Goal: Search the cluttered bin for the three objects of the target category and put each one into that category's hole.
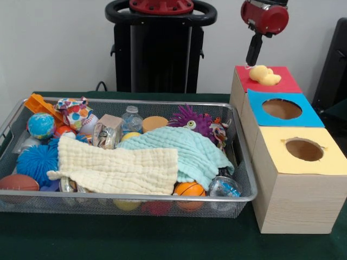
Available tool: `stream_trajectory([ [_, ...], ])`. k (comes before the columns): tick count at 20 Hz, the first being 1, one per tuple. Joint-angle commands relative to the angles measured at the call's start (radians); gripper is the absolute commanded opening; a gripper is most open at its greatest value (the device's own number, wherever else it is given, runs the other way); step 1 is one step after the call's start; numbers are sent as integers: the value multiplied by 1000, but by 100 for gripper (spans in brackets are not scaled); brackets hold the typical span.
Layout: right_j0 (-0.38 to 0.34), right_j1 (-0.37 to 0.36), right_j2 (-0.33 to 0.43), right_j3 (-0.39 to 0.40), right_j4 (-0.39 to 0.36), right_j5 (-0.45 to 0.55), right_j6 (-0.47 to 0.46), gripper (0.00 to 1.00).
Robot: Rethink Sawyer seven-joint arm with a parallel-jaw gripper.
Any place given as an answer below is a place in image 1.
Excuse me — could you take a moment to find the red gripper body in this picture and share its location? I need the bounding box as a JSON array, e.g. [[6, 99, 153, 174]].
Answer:
[[240, 0, 290, 35]]

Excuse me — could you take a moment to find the yellow duck plush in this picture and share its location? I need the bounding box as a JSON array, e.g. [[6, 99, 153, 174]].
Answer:
[[245, 62, 282, 86]]

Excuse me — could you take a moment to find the mint waffle cloth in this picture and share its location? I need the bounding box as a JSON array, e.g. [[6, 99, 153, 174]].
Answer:
[[115, 126, 235, 192]]

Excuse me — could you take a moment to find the cream waffle cloth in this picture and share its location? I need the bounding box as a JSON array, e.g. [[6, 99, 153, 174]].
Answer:
[[46, 134, 179, 196]]

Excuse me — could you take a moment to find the orange plastic toy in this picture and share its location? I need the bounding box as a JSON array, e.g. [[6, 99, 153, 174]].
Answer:
[[23, 93, 65, 128]]

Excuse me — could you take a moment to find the blue green globe ball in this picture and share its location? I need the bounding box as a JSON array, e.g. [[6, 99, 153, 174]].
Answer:
[[27, 113, 57, 140]]

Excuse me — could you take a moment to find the wooden box with three holes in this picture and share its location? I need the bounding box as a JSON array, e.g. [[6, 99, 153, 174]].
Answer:
[[229, 65, 347, 235]]

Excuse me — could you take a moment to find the silver mesh bin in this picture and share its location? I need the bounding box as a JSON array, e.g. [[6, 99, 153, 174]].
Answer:
[[0, 96, 258, 219]]

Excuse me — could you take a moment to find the black panel on stand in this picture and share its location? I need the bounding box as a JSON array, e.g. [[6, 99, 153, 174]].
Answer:
[[311, 17, 347, 114]]

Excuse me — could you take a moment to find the purple spiky monster toy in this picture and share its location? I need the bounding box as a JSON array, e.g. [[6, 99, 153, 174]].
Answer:
[[168, 104, 214, 141]]

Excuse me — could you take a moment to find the dark green tablecloth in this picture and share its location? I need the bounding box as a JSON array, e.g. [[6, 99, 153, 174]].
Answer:
[[324, 99, 347, 117], [0, 91, 347, 260]]

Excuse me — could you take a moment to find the orange toy basketball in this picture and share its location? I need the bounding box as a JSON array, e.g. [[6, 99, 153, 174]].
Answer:
[[173, 181, 207, 212]]

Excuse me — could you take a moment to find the polka dot fabric toy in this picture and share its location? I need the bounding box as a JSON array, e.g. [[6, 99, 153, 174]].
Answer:
[[54, 96, 93, 131]]

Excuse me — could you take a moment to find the blue spiky ball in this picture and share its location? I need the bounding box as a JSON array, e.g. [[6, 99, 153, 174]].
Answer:
[[16, 144, 60, 187]]

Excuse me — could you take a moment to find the brown toy football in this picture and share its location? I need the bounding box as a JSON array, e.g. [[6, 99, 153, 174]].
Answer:
[[0, 174, 41, 192]]

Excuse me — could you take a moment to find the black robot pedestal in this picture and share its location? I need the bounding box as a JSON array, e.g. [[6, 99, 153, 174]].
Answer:
[[105, 0, 217, 94]]

